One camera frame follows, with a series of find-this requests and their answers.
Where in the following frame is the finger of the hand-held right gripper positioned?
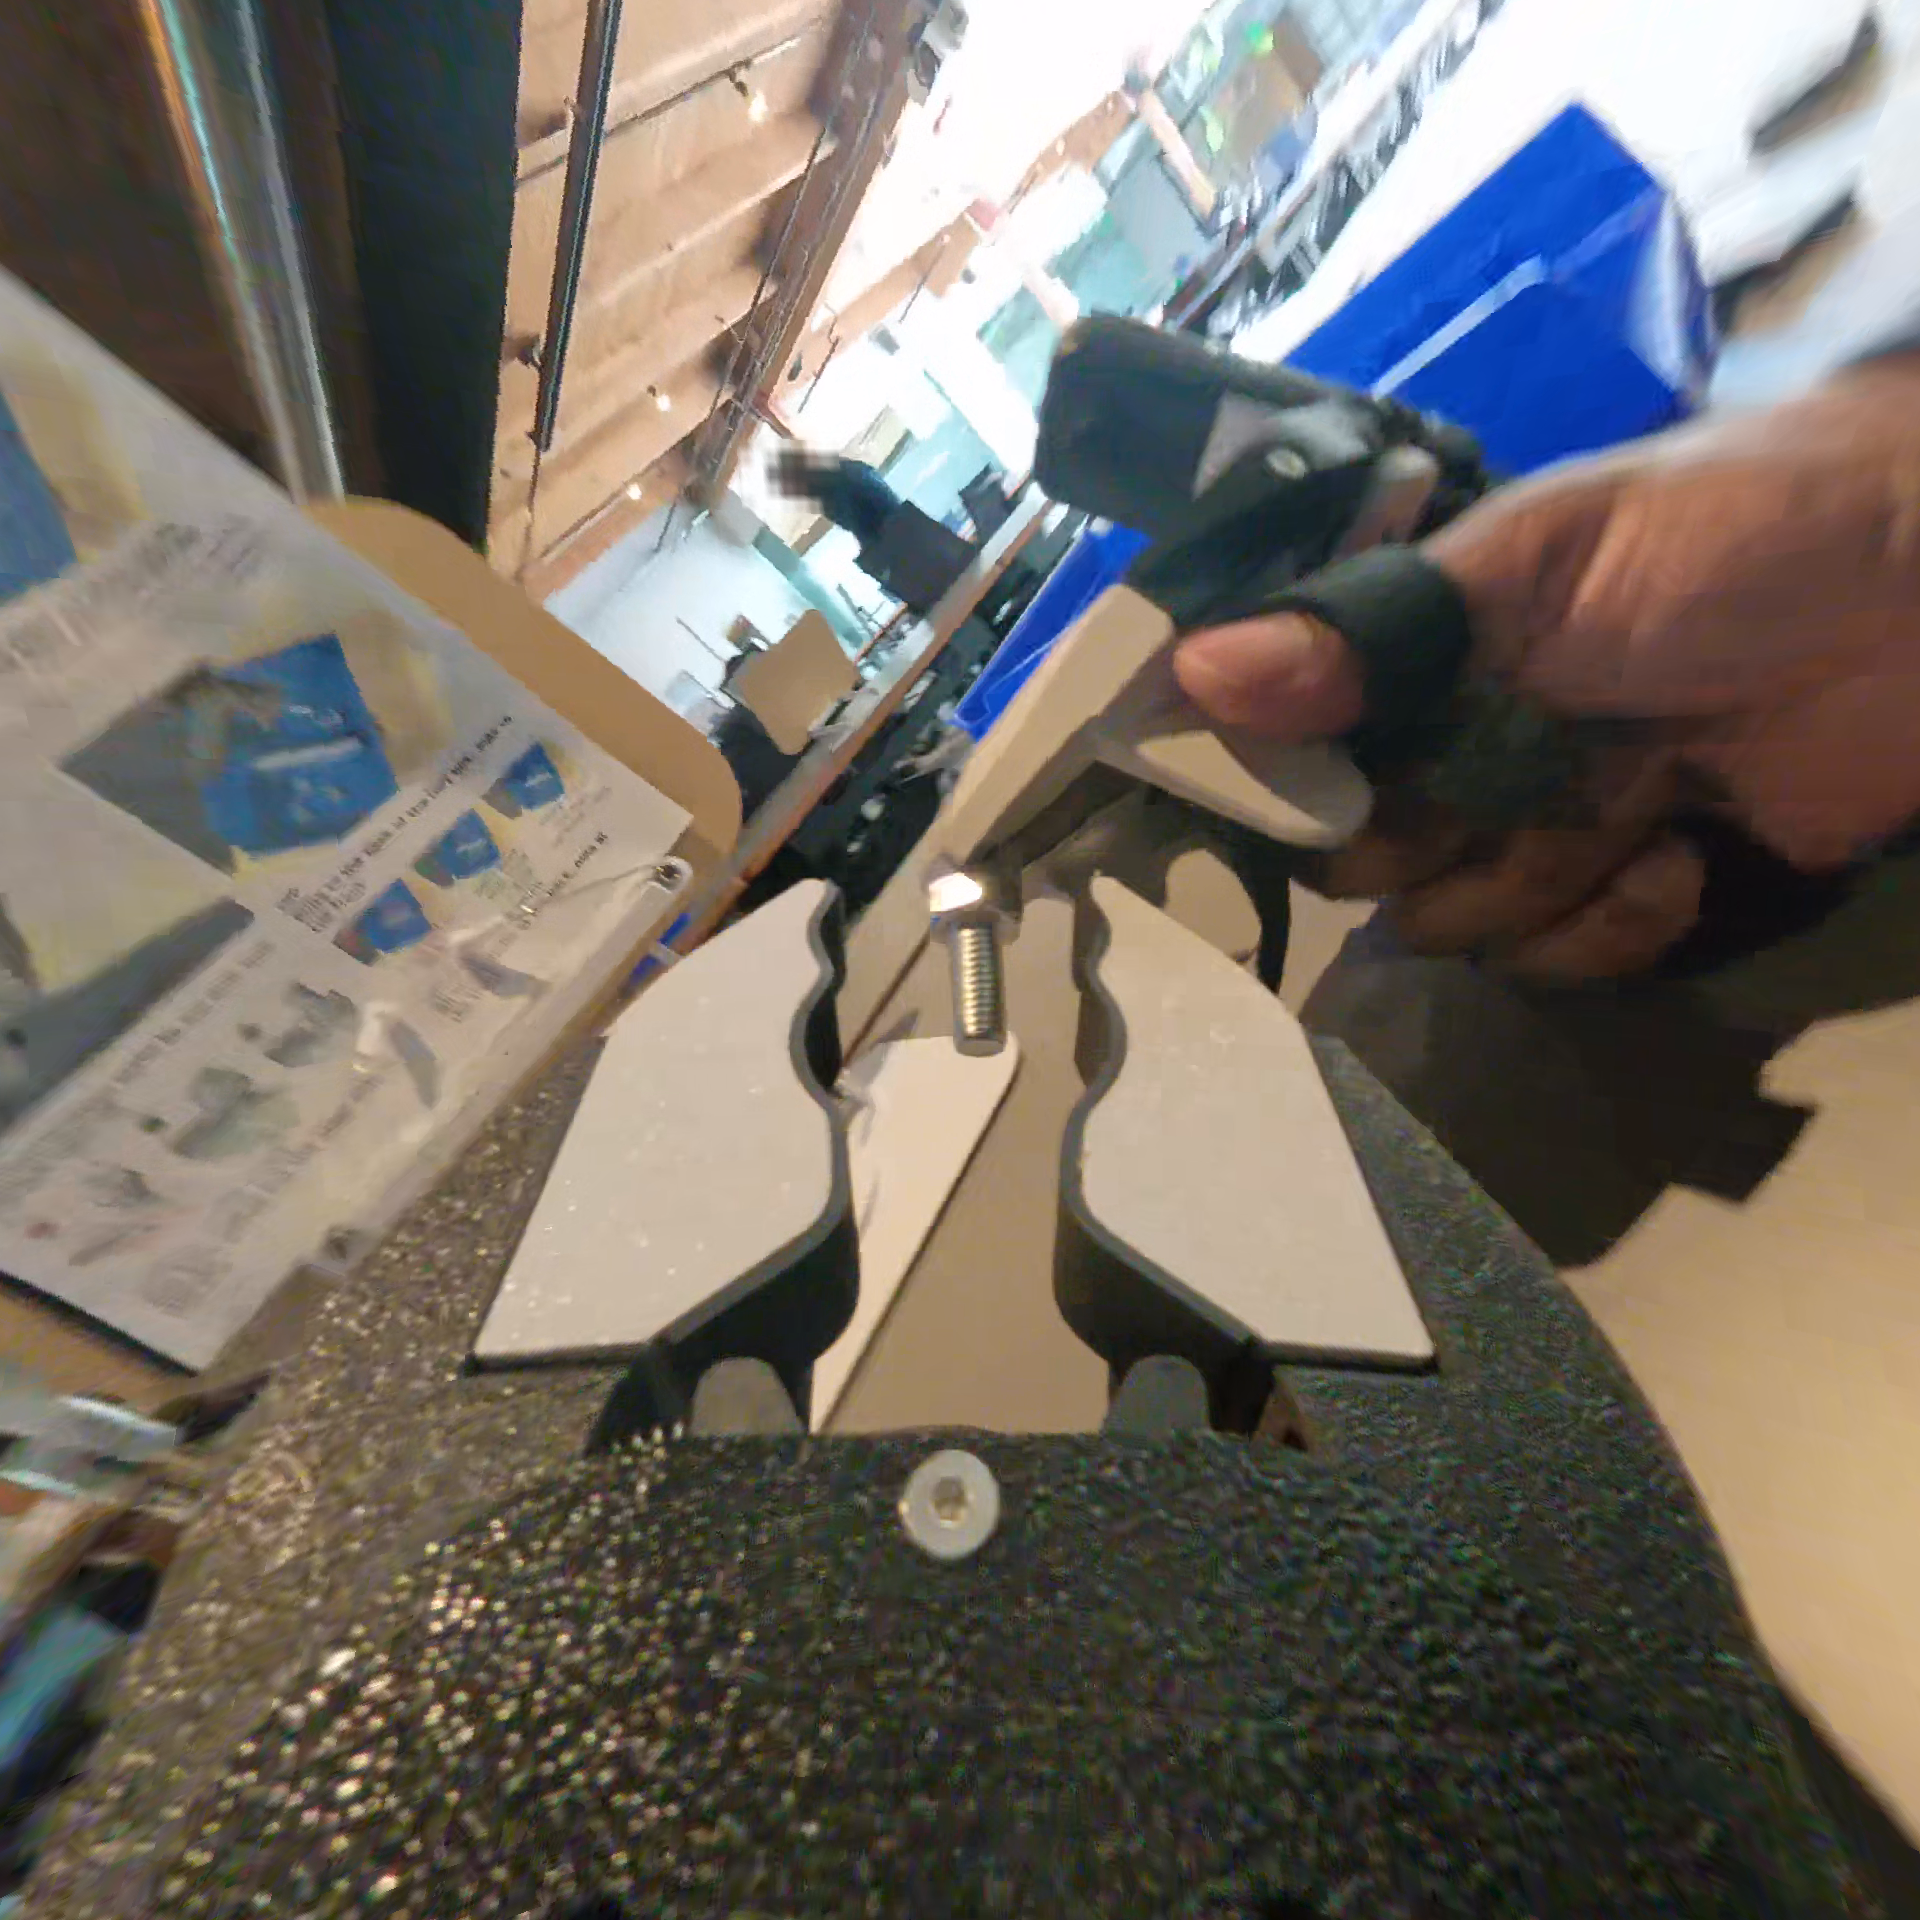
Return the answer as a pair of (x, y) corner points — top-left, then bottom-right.
(1113, 713), (1377, 854)
(925, 583), (1181, 890)

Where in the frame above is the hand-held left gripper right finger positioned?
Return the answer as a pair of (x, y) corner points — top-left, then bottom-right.
(1049, 869), (1438, 1394)

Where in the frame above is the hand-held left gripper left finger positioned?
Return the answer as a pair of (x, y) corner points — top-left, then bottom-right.
(467, 875), (864, 1427)

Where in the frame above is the silver hex bolt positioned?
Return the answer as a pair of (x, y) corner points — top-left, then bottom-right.
(929, 866), (1025, 1056)

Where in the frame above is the blue plastic bin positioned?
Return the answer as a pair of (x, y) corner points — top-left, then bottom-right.
(952, 101), (1715, 739)

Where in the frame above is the person's right hand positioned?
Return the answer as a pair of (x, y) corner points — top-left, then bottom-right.
(1174, 356), (1920, 980)

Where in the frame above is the black computer monitor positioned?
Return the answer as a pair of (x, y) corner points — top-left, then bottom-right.
(869, 502), (983, 610)

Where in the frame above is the white mat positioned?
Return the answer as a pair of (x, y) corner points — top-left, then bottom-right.
(809, 1034), (1021, 1429)

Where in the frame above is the printed instruction sheet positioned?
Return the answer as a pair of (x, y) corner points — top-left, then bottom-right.
(0, 269), (696, 1369)

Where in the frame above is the clipboard with instruction sheet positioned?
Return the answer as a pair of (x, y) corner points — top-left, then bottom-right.
(0, 497), (747, 1501)

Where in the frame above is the black ceiling pipe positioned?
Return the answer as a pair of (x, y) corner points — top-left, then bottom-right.
(531, 0), (623, 451)

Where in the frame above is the silver metal pole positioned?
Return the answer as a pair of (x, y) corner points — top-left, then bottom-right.
(150, 0), (349, 504)

